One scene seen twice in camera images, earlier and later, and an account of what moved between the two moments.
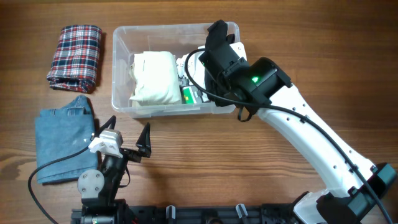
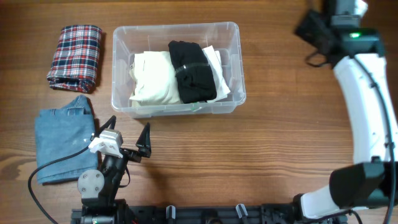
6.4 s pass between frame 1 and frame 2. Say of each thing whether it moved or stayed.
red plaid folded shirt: stayed
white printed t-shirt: moved
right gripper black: moved
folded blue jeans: stayed
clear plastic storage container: stayed
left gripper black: stayed
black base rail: stayed
